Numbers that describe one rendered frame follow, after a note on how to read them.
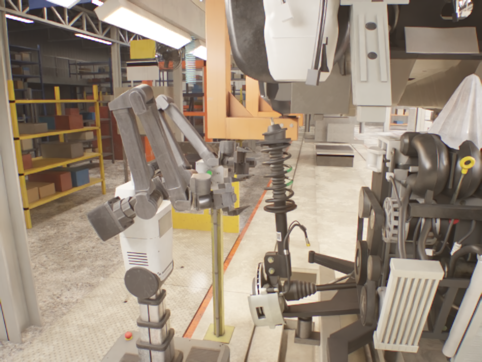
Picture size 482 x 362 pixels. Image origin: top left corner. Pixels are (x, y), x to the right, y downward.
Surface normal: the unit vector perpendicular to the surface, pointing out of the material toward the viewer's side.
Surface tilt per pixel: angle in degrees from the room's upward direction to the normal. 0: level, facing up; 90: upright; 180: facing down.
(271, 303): 75
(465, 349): 106
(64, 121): 90
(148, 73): 90
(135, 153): 100
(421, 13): 134
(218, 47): 90
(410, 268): 16
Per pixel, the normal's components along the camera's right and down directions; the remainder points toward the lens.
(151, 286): -0.18, 0.22
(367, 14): -0.17, -0.34
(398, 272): -0.19, 0.48
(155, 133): -0.01, 0.39
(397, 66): -0.15, 0.83
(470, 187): -0.05, 0.66
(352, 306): -0.13, -0.98
